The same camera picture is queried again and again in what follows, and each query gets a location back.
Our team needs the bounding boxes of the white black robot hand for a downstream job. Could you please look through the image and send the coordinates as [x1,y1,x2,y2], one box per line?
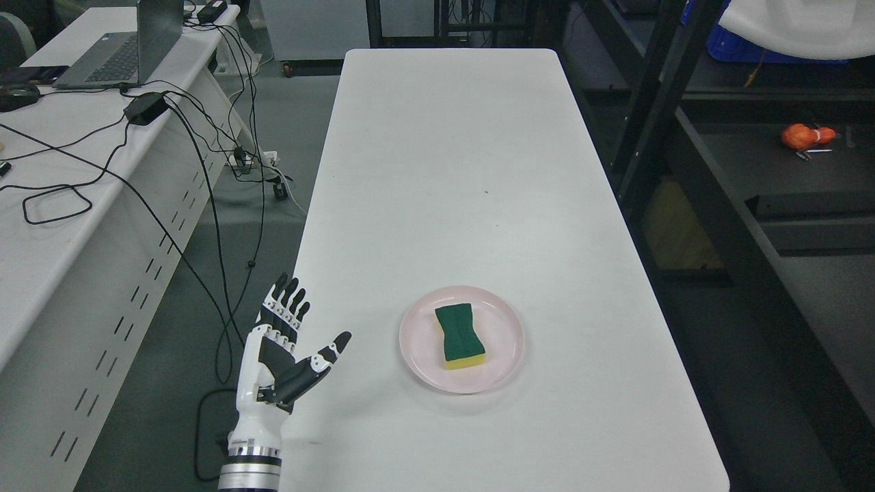
[228,272,352,457]

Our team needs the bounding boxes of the green yellow sponge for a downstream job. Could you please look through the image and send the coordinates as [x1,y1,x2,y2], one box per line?
[435,303,485,370]

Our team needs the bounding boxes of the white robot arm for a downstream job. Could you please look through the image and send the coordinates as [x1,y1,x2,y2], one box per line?
[217,446,282,491]

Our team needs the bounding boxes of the white cloth sheet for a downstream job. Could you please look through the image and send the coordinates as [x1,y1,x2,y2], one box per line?
[718,1,874,60]

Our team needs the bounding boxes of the pink plate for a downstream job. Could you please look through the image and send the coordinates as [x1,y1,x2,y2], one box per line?
[399,286,527,394]

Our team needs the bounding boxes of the white power strip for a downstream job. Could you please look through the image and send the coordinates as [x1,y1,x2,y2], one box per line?
[228,149,279,174]

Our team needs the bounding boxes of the white side desk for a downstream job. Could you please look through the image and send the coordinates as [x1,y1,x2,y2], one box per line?
[1,29,250,491]

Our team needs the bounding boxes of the black power adapter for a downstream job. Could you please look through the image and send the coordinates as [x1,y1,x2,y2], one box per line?
[123,92,168,126]

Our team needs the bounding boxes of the grey laptop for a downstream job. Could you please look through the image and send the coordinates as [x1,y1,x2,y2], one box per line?
[52,1,185,90]

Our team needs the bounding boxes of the black computer mouse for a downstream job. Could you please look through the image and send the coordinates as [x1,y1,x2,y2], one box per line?
[0,83,42,113]

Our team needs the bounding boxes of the black metal rack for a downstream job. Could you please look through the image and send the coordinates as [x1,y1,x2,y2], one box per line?
[561,1,873,491]

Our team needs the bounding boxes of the blue plastic crate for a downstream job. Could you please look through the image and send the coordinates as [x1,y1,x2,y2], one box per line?
[706,25,849,65]

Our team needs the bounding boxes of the orange plush toy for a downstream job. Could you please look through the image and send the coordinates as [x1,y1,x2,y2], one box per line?
[779,122,837,152]

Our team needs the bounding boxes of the black desk cable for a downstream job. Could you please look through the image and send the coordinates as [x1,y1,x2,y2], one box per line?
[0,123,131,226]

